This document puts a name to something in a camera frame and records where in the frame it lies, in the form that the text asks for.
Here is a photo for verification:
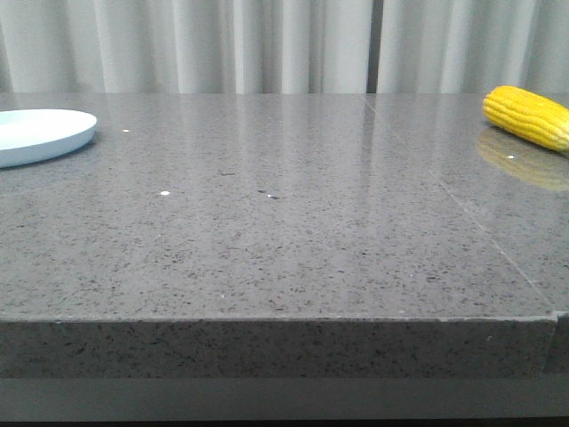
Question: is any grey pleated curtain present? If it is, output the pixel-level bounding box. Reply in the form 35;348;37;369
1;1;568;93

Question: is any light blue round plate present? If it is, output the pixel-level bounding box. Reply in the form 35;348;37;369
1;109;97;168

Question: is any yellow corn cob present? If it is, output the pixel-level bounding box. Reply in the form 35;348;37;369
482;85;568;153

